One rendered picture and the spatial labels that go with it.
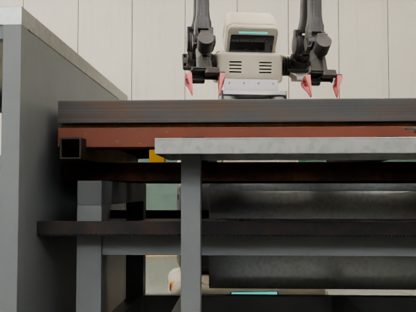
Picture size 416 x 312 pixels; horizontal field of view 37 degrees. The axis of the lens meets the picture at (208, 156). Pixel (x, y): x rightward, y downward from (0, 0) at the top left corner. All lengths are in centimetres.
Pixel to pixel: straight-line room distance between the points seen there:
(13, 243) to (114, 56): 1074
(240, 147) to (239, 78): 142
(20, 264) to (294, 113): 71
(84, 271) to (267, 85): 130
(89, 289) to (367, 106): 79
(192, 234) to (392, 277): 120
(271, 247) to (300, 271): 79
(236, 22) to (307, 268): 100
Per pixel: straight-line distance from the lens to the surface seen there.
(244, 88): 256
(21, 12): 146
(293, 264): 231
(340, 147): 120
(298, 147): 119
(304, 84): 236
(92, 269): 156
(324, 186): 231
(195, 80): 229
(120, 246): 155
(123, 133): 154
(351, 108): 154
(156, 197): 1180
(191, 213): 130
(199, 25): 238
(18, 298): 143
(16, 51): 144
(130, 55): 1207
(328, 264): 233
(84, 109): 156
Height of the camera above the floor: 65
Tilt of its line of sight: 3 degrees up
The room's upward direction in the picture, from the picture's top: straight up
